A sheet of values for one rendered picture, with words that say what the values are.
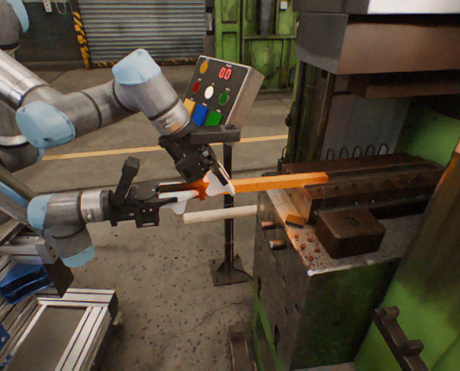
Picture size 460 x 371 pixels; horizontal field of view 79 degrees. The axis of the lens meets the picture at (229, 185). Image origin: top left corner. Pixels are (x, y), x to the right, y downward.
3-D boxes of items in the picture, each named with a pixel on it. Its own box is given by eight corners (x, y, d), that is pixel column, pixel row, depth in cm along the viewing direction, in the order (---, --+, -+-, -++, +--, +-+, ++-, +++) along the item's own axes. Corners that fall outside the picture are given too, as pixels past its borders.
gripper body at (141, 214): (162, 207, 73) (113, 212, 71) (157, 178, 68) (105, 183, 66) (162, 226, 66) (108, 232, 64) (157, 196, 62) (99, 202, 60)
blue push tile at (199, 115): (199, 126, 110) (206, 107, 108) (190, 121, 115) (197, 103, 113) (203, 127, 111) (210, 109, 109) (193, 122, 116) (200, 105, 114)
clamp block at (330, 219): (330, 260, 60) (337, 238, 57) (313, 233, 67) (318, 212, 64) (380, 252, 62) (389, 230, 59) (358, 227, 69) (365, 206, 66)
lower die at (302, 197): (307, 224, 70) (312, 196, 66) (280, 182, 87) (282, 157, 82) (450, 205, 77) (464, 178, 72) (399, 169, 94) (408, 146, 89)
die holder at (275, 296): (285, 376, 81) (309, 273, 57) (252, 273, 113) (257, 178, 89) (450, 338, 91) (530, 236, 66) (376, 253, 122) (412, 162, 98)
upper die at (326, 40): (336, 75, 51) (348, 14, 46) (294, 58, 67) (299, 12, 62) (522, 66, 58) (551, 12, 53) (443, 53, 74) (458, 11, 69)
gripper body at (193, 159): (188, 171, 69) (157, 132, 62) (218, 152, 68) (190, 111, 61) (190, 188, 62) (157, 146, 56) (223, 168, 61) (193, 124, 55)
